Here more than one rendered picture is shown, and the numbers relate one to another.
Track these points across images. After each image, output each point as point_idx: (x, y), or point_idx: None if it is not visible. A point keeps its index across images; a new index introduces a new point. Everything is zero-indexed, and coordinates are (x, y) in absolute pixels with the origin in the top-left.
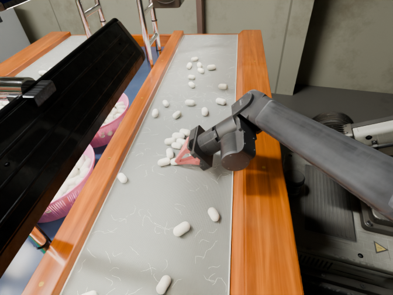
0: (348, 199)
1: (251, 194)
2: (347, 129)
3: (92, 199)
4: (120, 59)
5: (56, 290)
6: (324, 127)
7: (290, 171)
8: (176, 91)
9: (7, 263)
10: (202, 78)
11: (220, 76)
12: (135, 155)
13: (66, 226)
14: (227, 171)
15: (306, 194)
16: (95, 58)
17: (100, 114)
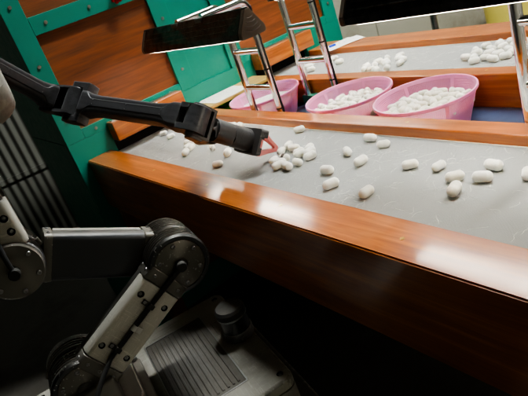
0: (165, 382)
1: (200, 174)
2: (147, 229)
3: (290, 117)
4: (225, 28)
5: (251, 119)
6: (129, 99)
7: (236, 306)
8: (414, 155)
9: (175, 48)
10: (427, 180)
11: (414, 199)
12: (320, 134)
13: (280, 113)
14: (238, 177)
15: (218, 346)
16: (217, 20)
17: (203, 41)
